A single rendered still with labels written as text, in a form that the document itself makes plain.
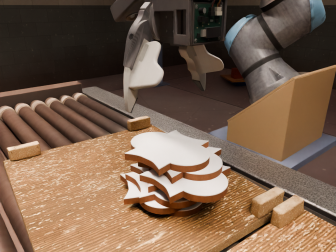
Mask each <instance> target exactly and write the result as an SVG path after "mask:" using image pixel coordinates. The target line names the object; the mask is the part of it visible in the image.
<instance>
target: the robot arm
mask: <svg viewBox="0 0 336 252"><path fill-rule="evenodd" d="M227 2H228V0H116V1H115V2H114V3H113V4H112V5H111V7H110V10H111V13H112V16H113V18H114V20H115V21H116V22H125V21H134V22H133V24H132V25H131V27H130V29H129V32H128V35H127V38H126V44H125V52H124V60H123V66H124V73H123V93H124V103H125V110H126V111H127V112H128V113H132V111H133V108H134V106H135V104H136V101H137V99H138V98H137V97H138V90H139V89H145V88H152V87H156V86H157V85H158V84H159V83H160V82H161V81H162V78H163V75H164V71H163V69H162V68H161V67H160V66H159V65H158V57H159V54H160V51H161V45H162V44H163V43H170V45H171V46H178V47H179V48H178V51H179V53H180V55H181V57H183V58H184V59H185V60H186V62H187V68H188V70H189V71H190V73H191V76H192V81H193V83H194V84H195V85H196V86H197V87H198V88H199V89H200V90H201V91H205V89H206V73H210V72H216V71H221V70H223V68H224V63H223V61H222V60H221V59H220V58H218V57H216V56H214V55H212V54H210V53H209V52H208V51H207V50H206V47H205V45H206V44H213V43H220V41H224V45H225V47H226V49H227V51H228V54H229V56H230V57H231V58H232V60H233V62H234V63H235V65H236V67H237V69H238V70H239V72H240V74H241V76H242V77H243V79H244V81H245V83H246V87H247V92H248V96H249V102H250V104H251V105H252V104H253V103H255V102H256V101H258V100H259V99H261V98H262V97H264V96H265V95H267V94H268V93H270V92H271V91H273V90H275V89H276V88H278V87H279V86H281V85H282V84H284V83H285V82H287V81H288V80H289V79H291V78H293V77H296V76H299V75H300V74H299V73H298V72H297V71H295V70H294V69H293V68H292V67H290V66H289V65H288V64H287V63H286V62H284V61H283V59H282V58H281V56H280V54H279V52H280V51H281V50H283V49H284V48H286V47H288V46H289V45H291V44H292V43H294V42H295V41H297V40H299V39H300V38H302V37H303V36H305V35H306V34H308V33H311V32H312V31H313V30H314V29H315V28H317V27H318V26H320V25H321V24H322V23H323V22H324V21H325V19H326V12H325V8H324V5H323V2H322V0H260V5H259V7H260V9H261V10H262V12H263V13H261V14H260V15H259V16H256V15H254V14H249V15H247V16H246V17H243V18H242V19H240V20H239V21H238V22H236V23H235V24H234V25H233V26H232V27H231V29H230V30H229V31H228V33H227V34H226V19H227ZM225 36H226V37H225ZM152 40H153V41H152Z"/></svg>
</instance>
